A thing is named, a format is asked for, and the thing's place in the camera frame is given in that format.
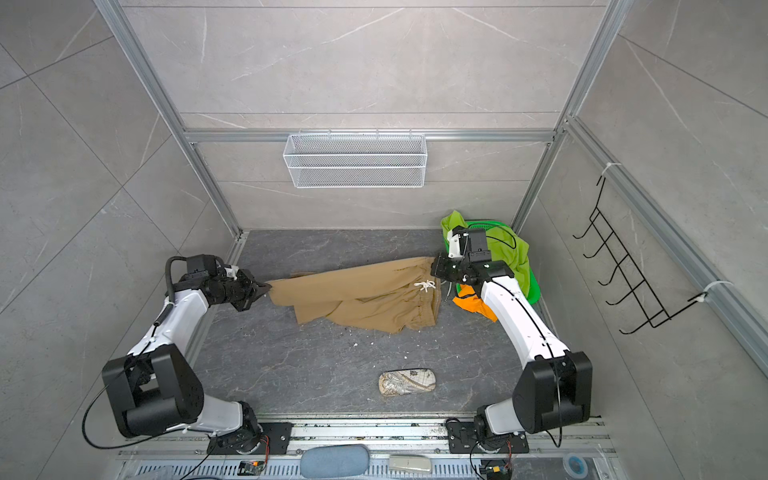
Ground green plastic basket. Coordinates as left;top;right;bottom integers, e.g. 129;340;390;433
467;219;542;306

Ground lime green shorts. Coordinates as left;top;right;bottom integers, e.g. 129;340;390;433
440;210;539;301

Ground blue tape roll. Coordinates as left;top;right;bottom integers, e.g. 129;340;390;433
563;453;589;480

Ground small electronics board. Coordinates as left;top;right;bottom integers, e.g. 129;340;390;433
237;460;267;477

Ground black wire hook rack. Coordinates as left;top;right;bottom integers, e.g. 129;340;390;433
572;176;708;336

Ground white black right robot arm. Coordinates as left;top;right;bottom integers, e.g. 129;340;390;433
431;253;593;442

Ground orange shorts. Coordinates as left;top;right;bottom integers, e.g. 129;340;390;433
453;285;498;322

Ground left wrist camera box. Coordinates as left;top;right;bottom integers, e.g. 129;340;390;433
185;254;219;277

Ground blue grey oval pad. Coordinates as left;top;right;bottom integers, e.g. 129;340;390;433
300;445;370;479

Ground patterned folded cloth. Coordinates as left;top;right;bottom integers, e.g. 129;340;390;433
378;368;437;397

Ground white wire mesh basket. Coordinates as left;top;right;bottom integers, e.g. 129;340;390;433
283;132;428;189

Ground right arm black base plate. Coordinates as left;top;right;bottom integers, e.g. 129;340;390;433
444;418;530;455

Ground tan khaki shorts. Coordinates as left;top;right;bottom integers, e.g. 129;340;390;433
269;257;441;334

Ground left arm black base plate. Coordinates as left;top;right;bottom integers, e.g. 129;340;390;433
206;422;293;455

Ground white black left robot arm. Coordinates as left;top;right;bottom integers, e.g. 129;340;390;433
101;254;271;455

